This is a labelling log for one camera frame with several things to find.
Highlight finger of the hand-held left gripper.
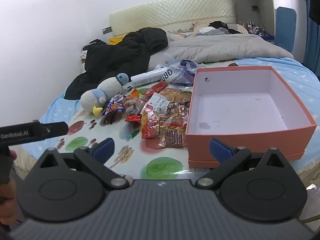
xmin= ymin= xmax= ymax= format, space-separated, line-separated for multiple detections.
xmin=40 ymin=122 xmax=69 ymax=139

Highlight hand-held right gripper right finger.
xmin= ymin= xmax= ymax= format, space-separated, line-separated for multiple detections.
xmin=195 ymin=137 xmax=295 ymax=189

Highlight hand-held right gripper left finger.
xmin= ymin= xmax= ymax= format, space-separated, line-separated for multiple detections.
xmin=31 ymin=137 xmax=134 ymax=190

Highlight pink cardboard box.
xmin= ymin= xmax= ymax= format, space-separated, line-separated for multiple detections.
xmin=185 ymin=66 xmax=317 ymax=168

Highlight pile of snack packets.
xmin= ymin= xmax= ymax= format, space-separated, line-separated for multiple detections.
xmin=101 ymin=82 xmax=194 ymax=148

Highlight person's left hand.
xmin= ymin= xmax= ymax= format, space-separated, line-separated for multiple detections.
xmin=0 ymin=149 xmax=19 ymax=227

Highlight plush penguin toy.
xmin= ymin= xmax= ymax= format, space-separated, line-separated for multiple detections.
xmin=80 ymin=73 xmax=129 ymax=116

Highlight white tube bottle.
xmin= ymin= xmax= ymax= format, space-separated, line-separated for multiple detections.
xmin=130 ymin=67 xmax=173 ymax=88

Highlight printed plastic bag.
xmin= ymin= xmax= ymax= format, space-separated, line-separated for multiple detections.
xmin=150 ymin=53 xmax=198 ymax=84

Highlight dark cloth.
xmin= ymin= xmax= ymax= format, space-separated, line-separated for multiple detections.
xmin=82 ymin=39 xmax=109 ymax=51

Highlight black jacket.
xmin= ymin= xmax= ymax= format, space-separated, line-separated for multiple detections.
xmin=64 ymin=27 xmax=168 ymax=100

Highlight grey blanket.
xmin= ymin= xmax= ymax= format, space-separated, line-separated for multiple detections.
xmin=147 ymin=31 xmax=294 ymax=72

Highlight blue star bed sheet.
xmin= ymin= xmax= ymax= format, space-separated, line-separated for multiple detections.
xmin=40 ymin=56 xmax=320 ymax=160

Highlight heap of clothes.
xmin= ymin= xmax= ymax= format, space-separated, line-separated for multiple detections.
xmin=194 ymin=20 xmax=249 ymax=36

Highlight small bottles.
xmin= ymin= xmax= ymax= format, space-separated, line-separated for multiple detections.
xmin=237 ymin=21 xmax=258 ymax=33

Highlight floral pillow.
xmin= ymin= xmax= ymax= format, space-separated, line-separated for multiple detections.
xmin=172 ymin=21 xmax=249 ymax=37

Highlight blue curtain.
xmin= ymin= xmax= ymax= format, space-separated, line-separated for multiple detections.
xmin=301 ymin=0 xmax=320 ymax=77

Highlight blue chair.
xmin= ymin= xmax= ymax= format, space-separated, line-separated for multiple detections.
xmin=274 ymin=6 xmax=297 ymax=54

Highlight cream quilted headboard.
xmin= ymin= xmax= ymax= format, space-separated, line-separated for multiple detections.
xmin=109 ymin=0 xmax=237 ymax=37

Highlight dark hanging clothes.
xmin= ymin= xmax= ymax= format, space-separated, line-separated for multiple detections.
xmin=290 ymin=0 xmax=320 ymax=25

